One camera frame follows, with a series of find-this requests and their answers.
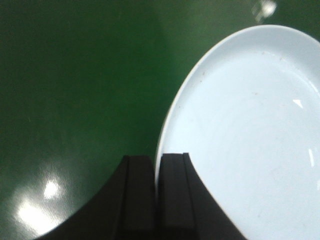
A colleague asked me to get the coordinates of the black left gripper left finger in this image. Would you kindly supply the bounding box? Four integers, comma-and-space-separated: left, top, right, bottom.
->
39, 155, 156, 240

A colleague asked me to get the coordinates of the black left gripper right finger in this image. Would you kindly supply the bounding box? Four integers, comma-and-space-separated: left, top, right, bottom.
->
158, 153, 245, 240

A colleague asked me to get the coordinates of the light blue plate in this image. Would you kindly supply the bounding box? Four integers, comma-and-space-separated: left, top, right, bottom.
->
155, 25, 320, 240

